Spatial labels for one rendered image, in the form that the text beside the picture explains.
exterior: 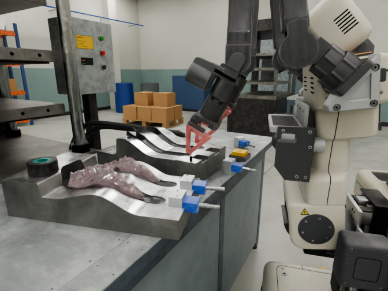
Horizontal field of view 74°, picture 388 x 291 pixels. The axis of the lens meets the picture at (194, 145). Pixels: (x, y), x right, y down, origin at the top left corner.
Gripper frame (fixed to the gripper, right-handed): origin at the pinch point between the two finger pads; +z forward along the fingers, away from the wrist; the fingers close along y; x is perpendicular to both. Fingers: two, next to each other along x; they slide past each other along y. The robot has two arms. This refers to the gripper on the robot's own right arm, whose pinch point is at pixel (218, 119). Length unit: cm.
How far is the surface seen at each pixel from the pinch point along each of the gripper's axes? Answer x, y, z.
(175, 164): -4.3, 26.0, 16.4
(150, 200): -3, 50, 18
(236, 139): 12.1, -26.4, 10.9
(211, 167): 7.5, 16.3, 14.2
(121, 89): -332, -598, 200
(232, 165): 14.5, 13.3, 10.5
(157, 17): -392, -787, -23
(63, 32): -82, -1, 0
